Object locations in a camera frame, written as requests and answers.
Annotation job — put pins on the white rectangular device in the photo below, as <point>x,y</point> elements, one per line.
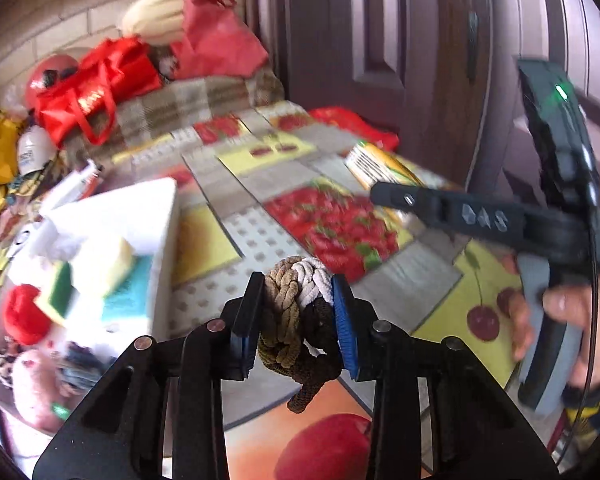
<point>78,185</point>

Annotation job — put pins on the white helmet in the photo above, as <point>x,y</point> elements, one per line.
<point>35,150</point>

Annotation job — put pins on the dark red fabric bag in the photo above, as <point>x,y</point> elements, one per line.
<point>216,42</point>

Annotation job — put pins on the red plush apple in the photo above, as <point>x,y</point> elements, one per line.
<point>23,320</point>

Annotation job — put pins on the cream hexagonal sponge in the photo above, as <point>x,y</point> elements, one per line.
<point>109,262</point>

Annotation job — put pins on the dark blue grey cloth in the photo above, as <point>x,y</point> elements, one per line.
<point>79,369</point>

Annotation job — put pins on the pink plush toy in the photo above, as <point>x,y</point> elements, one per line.
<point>38,396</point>

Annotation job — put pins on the cream folded foam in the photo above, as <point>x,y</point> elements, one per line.
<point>156,22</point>

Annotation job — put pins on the braided rope knot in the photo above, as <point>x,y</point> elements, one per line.
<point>298,336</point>

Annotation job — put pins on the red plastic bag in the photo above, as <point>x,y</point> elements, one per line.
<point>347,120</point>

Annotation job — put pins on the red shiny gift bag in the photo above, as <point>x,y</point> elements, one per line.
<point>114,72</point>

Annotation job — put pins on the plaid blanket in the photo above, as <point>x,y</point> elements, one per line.
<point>177,105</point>

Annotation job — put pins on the yellow bag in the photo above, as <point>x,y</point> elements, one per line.
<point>9,136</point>

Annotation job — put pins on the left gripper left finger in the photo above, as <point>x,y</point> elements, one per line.
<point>117,430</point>

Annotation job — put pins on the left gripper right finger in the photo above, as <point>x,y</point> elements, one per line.
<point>477,431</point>

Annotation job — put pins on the leopard print scrunchie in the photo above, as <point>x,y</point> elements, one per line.
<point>8,356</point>

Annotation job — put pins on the dark wooden door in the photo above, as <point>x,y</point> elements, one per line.
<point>441,74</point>

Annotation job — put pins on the white storage box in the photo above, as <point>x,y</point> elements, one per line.
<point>146,215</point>

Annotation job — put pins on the red helmet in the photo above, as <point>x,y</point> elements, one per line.
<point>47,74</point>

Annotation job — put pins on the person right hand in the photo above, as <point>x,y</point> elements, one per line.
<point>565,304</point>

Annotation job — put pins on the fruit pattern tablecloth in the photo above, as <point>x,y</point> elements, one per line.
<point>212,215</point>

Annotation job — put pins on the yellow green sponge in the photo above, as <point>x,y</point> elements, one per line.
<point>56,291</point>

